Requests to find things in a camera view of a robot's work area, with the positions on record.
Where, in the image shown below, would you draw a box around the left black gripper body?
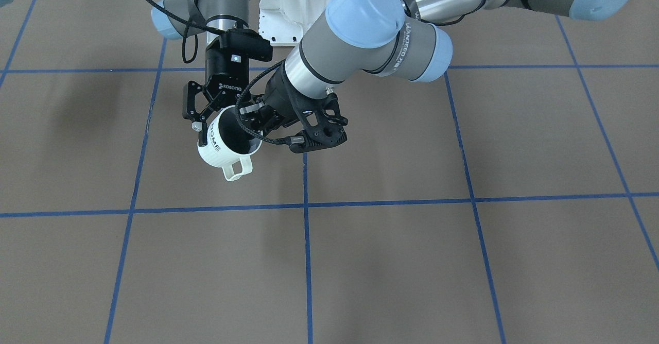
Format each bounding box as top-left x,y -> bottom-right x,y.
262,66 -> 308,128

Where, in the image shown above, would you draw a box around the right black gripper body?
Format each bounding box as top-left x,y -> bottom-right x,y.
204,39 -> 249,107

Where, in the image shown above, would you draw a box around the white mug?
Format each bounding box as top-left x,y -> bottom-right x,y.
198,105 -> 262,181

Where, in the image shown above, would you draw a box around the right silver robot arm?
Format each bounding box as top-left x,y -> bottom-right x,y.
2,0 -> 249,146

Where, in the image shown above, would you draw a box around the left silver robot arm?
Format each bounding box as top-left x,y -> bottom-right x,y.
235,0 -> 628,143

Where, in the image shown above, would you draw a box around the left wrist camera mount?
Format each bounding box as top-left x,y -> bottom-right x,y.
285,89 -> 348,153

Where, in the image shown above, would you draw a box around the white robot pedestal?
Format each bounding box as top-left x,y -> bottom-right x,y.
257,0 -> 330,47

